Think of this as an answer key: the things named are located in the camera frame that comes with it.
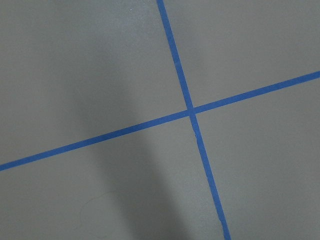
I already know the blue tape line lengthwise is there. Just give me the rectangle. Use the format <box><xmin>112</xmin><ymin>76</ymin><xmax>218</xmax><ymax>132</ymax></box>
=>
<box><xmin>156</xmin><ymin>0</ymin><xmax>232</xmax><ymax>240</ymax></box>

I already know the blue tape line crosswise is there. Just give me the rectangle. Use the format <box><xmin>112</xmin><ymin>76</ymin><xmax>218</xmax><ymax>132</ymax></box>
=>
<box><xmin>0</xmin><ymin>71</ymin><xmax>320</xmax><ymax>171</ymax></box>

